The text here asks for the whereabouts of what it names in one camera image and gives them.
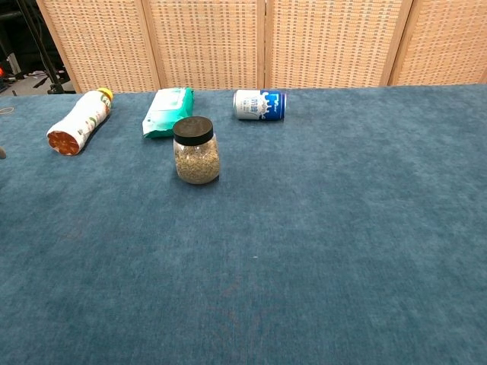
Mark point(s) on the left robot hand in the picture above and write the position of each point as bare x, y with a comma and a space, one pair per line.
2, 153

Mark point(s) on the thin rubber band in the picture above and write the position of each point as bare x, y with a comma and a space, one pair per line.
12, 110

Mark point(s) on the white drink bottle yellow cap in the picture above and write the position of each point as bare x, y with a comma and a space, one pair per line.
81, 121

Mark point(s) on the black tripod stand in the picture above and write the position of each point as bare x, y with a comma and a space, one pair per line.
48, 64

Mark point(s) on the woven wooden screen panel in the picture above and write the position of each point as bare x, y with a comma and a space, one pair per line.
445, 42
331, 42
205, 42
102, 42

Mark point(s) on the green white wet wipes pack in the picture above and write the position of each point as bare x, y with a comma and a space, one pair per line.
167, 110

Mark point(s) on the glass seed jar black lid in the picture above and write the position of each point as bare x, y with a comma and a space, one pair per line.
198, 163

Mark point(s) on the blue white milk can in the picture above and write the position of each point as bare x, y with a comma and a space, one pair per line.
262, 105

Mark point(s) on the blue velvet tablecloth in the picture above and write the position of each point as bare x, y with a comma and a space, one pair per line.
304, 228

